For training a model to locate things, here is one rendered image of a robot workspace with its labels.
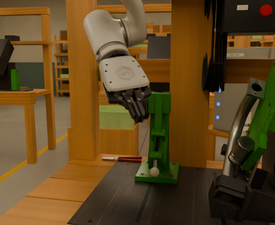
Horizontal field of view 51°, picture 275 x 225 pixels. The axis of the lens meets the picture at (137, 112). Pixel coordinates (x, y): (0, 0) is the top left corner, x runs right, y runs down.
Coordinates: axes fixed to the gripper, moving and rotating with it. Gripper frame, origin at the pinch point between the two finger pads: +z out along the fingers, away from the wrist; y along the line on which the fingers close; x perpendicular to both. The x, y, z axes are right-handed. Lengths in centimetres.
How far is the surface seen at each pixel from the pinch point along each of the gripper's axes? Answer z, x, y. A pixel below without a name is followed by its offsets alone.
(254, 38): -480, 496, 697
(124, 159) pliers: -10, 49, 8
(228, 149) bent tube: 11.0, 9.8, 23.7
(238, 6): -24.0, -7.1, 39.9
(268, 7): -19, -9, 46
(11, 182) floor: -102, 259, -55
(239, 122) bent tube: 5.5, 7.2, 29.5
